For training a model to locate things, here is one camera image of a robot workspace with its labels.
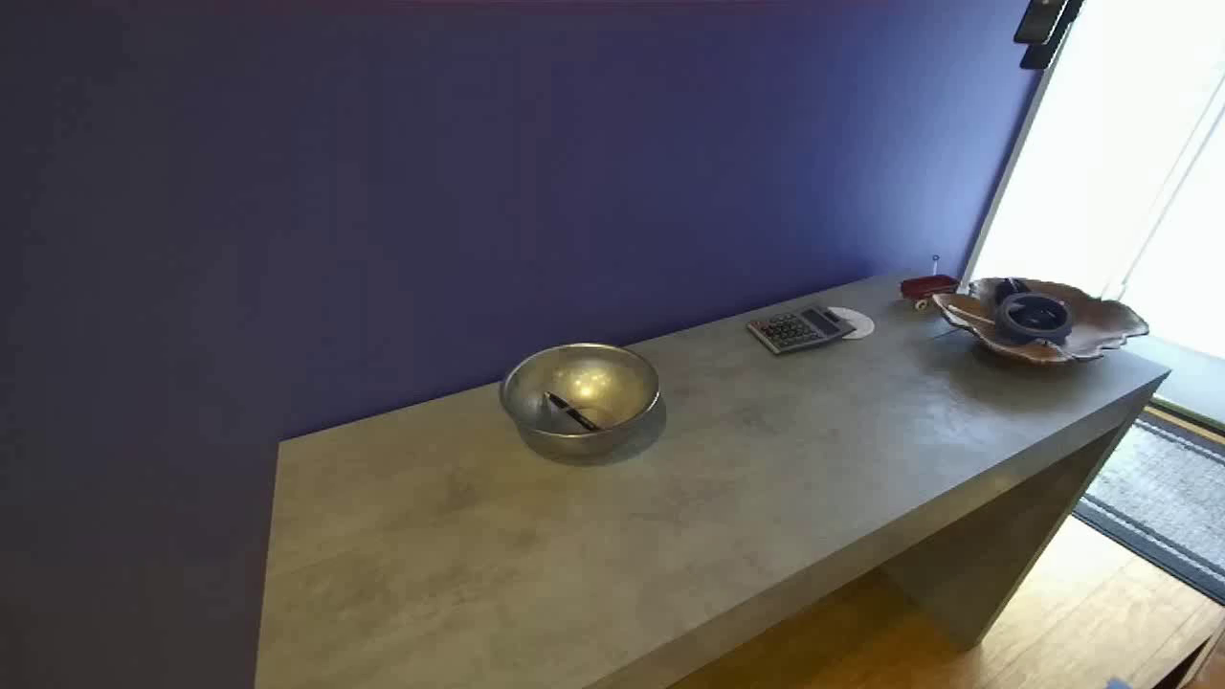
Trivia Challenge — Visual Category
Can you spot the small red dish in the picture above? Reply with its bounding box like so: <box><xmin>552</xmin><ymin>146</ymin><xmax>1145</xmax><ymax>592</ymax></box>
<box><xmin>896</xmin><ymin>273</ymin><xmax>962</xmax><ymax>309</ymax></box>

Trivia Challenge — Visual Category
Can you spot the grey calculator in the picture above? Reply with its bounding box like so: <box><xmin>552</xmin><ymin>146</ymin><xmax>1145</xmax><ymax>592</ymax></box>
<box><xmin>741</xmin><ymin>304</ymin><xmax>857</xmax><ymax>360</ymax></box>

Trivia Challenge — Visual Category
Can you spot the white round coaster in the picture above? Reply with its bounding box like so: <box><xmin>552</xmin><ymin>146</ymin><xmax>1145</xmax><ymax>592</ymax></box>
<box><xmin>830</xmin><ymin>304</ymin><xmax>881</xmax><ymax>345</ymax></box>

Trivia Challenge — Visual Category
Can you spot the dark blue round dish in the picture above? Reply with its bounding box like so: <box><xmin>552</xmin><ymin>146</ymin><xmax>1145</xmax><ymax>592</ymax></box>
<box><xmin>991</xmin><ymin>291</ymin><xmax>1074</xmax><ymax>347</ymax></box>

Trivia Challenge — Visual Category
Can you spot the dark stick inside bowl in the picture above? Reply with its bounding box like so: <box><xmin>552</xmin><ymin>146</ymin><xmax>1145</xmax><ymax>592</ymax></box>
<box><xmin>547</xmin><ymin>391</ymin><xmax>606</xmax><ymax>437</ymax></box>

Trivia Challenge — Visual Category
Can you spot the grey concrete table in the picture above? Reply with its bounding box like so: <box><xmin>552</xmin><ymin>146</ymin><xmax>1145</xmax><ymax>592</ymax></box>
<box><xmin>253</xmin><ymin>273</ymin><xmax>1172</xmax><ymax>689</ymax></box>

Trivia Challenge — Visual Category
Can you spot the grey floor mat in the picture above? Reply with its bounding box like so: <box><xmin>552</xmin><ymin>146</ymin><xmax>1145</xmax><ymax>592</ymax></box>
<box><xmin>1070</xmin><ymin>411</ymin><xmax>1225</xmax><ymax>605</ymax></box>

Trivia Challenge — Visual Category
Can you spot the silver metal bowl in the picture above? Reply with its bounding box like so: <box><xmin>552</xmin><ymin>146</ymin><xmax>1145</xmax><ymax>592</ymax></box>
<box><xmin>493</xmin><ymin>336</ymin><xmax>668</xmax><ymax>467</ymax></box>

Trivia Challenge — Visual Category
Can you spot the wavy-edged metallic tray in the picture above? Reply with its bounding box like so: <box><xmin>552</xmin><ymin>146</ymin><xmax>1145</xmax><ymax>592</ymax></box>
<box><xmin>928</xmin><ymin>277</ymin><xmax>1150</xmax><ymax>370</ymax></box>

